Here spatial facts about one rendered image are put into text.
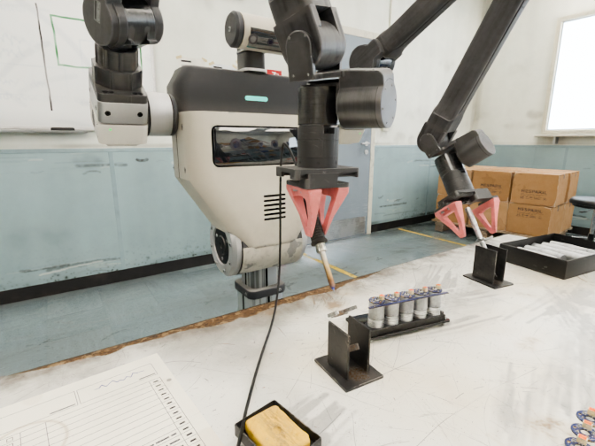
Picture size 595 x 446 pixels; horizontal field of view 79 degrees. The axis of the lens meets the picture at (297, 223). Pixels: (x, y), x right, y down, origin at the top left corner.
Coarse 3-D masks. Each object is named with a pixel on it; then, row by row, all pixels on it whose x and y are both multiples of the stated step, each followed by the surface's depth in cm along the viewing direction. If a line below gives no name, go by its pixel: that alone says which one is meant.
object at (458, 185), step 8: (448, 176) 84; (456, 176) 83; (464, 176) 82; (448, 184) 84; (456, 184) 82; (464, 184) 82; (448, 192) 84; (456, 192) 79; (464, 192) 80; (472, 192) 81; (440, 200) 83; (448, 200) 83; (464, 200) 82
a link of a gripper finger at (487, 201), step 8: (480, 192) 81; (488, 192) 82; (472, 200) 81; (480, 200) 82; (488, 200) 83; (496, 200) 82; (480, 208) 85; (488, 208) 84; (496, 208) 82; (480, 216) 86; (496, 216) 82; (488, 224) 84; (496, 224) 82
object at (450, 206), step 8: (456, 200) 84; (440, 208) 81; (448, 208) 79; (456, 208) 77; (440, 216) 82; (456, 216) 78; (448, 224) 81; (464, 224) 78; (456, 232) 80; (464, 232) 78
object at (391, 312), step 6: (384, 306) 56; (390, 306) 56; (396, 306) 56; (384, 312) 57; (390, 312) 56; (396, 312) 56; (384, 318) 57; (390, 318) 56; (396, 318) 56; (390, 324) 56; (396, 324) 56
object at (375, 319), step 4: (376, 300) 55; (368, 304) 56; (372, 304) 55; (376, 304) 54; (376, 308) 54; (380, 308) 54; (368, 312) 56; (372, 312) 55; (376, 312) 55; (380, 312) 55; (368, 316) 56; (372, 316) 55; (376, 316) 55; (380, 316) 55; (368, 320) 56; (372, 320) 55; (376, 320) 55; (380, 320) 55; (368, 324) 56; (372, 324) 55; (376, 324) 55; (380, 324) 55
